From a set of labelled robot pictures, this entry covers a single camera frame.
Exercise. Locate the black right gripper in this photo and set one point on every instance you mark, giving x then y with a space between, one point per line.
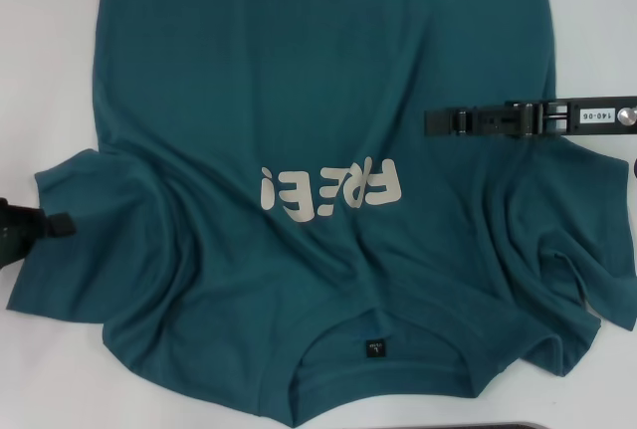
567 118

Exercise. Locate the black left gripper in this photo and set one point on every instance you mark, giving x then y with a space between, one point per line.
17 232

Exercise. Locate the teal t-shirt with FREE print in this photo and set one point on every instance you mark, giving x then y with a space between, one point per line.
298 75

